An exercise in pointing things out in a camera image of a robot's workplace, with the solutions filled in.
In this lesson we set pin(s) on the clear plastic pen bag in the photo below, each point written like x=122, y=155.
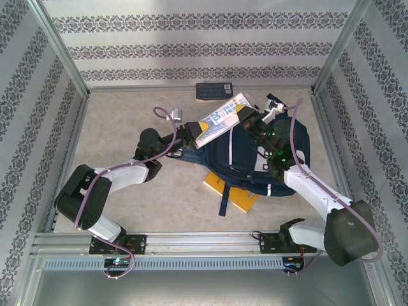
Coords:
x=223, y=118

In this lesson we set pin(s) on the navy blue backpack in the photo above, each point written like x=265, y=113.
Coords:
x=242, y=159

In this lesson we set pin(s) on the yellow notebook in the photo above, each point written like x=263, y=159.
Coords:
x=242, y=201

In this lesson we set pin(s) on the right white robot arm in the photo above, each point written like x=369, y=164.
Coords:
x=315, y=191

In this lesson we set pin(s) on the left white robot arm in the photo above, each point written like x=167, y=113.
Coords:
x=127, y=175

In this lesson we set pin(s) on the right controller board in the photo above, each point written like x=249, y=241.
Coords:
x=293, y=265

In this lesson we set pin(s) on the controller board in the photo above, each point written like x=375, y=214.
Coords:
x=116, y=262
x=293, y=265

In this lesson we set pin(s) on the left controller board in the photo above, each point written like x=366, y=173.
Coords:
x=116, y=262

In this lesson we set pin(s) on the grey metal sheet panel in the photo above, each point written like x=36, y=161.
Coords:
x=204, y=290

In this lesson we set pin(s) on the right aluminium side rail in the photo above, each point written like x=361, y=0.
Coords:
x=324, y=127

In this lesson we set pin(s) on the aluminium side rail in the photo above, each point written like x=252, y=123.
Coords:
x=77, y=127
x=324, y=127

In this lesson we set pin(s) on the aluminium back rail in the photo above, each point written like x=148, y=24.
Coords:
x=127, y=88

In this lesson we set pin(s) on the left aluminium side rail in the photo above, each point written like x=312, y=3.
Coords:
x=77, y=127

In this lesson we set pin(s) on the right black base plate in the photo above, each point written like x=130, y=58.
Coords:
x=266, y=243

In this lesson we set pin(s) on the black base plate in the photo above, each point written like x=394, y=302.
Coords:
x=137, y=243
x=266, y=243

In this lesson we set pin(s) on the aluminium front rail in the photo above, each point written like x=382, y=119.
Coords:
x=204, y=242

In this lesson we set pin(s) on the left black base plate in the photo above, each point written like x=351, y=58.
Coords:
x=137, y=243

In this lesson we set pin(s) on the right aluminium frame post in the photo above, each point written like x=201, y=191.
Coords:
x=338, y=51

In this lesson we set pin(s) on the aluminium frame post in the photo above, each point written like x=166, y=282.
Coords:
x=338, y=51
x=63, y=51

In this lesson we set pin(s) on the left aluminium frame post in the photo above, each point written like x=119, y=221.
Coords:
x=63, y=51

